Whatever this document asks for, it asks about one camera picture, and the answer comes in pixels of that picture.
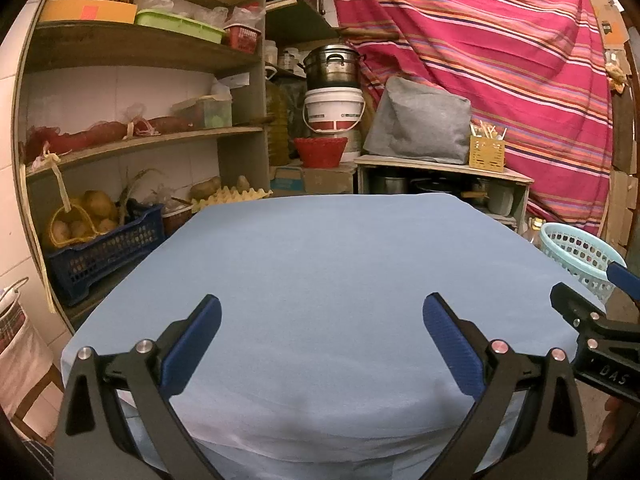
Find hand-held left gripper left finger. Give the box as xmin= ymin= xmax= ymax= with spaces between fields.
xmin=52 ymin=294 xmax=223 ymax=480

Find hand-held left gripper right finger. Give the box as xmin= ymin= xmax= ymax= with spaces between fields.
xmin=422 ymin=292 xmax=590 ymax=480

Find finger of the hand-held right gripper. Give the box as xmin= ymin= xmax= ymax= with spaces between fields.
xmin=550 ymin=282 xmax=640 ymax=357
xmin=606 ymin=261 xmax=640 ymax=307

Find light blue plastic basket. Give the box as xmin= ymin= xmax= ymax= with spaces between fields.
xmin=540 ymin=222 xmax=628 ymax=301

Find person's right hand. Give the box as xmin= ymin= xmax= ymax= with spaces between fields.
xmin=591 ymin=394 xmax=628 ymax=457

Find cardboard sheets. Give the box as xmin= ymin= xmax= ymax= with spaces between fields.
xmin=602 ymin=170 xmax=640 ymax=261

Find clear yellow label bottle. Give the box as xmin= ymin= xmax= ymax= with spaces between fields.
xmin=524 ymin=216 xmax=548 ymax=250

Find blue plastic crate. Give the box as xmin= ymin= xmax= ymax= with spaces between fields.
xmin=45 ymin=203 xmax=166 ymax=307

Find light blue tablecloth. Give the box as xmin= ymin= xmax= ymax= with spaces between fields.
xmin=60 ymin=192 xmax=621 ymax=480

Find yellow egg tray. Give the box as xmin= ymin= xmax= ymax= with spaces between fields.
xmin=191 ymin=186 xmax=274 ymax=213

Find grey plastic container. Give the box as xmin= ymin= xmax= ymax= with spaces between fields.
xmin=487 ymin=182 xmax=516 ymax=216

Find low wooden cabinet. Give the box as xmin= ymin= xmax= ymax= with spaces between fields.
xmin=354 ymin=154 xmax=536 ymax=233

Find black pan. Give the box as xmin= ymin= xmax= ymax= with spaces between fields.
xmin=410 ymin=177 xmax=461 ymax=196

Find small steel pot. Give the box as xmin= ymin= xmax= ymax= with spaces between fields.
xmin=372 ymin=175 xmax=408 ymax=196

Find plaid woven bag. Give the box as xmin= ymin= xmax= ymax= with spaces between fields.
xmin=0 ymin=277 xmax=57 ymax=411

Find yellow utensil holder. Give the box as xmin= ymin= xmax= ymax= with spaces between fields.
xmin=468 ymin=135 xmax=506 ymax=173

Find bundle of chopsticks and spoons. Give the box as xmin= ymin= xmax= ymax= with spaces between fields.
xmin=470 ymin=120 xmax=508 ymax=140

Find sweet potato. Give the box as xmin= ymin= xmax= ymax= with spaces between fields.
xmin=131 ymin=116 xmax=195 ymax=136

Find grey cloth bag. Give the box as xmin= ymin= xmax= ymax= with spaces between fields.
xmin=363 ymin=76 xmax=472 ymax=166

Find clear plastic container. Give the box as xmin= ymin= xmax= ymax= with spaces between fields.
xmin=172 ymin=96 xmax=233 ymax=130

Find red plastic bowl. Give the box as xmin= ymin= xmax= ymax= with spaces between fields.
xmin=292 ymin=136 xmax=349 ymax=168

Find red net bag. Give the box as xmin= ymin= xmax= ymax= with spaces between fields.
xmin=24 ymin=120 xmax=128 ymax=163

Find yellow oil jug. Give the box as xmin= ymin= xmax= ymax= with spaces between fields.
xmin=264 ymin=67 xmax=291 ymax=167

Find white plastic bucket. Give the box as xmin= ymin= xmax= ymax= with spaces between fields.
xmin=302 ymin=87 xmax=365 ymax=133

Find cardboard box piece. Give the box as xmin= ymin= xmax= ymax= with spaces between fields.
xmin=587 ymin=0 xmax=630 ymax=48

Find pink striped cloth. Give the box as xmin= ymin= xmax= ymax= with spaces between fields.
xmin=327 ymin=0 xmax=618 ymax=236

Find wooden shelf unit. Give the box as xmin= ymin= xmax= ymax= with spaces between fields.
xmin=12 ymin=0 xmax=271 ymax=331

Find steel cooking pot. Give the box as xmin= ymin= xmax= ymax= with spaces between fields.
xmin=302 ymin=44 xmax=366 ymax=90

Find small red basket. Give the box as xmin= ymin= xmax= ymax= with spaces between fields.
xmin=223 ymin=24 xmax=262 ymax=54

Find green plastic tray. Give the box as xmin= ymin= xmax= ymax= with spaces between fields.
xmin=135 ymin=9 xmax=226 ymax=44

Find grey shelf rack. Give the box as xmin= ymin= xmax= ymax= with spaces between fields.
xmin=265 ymin=0 xmax=346 ymax=81

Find yellow flat box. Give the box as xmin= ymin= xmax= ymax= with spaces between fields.
xmin=39 ymin=0 xmax=138 ymax=25

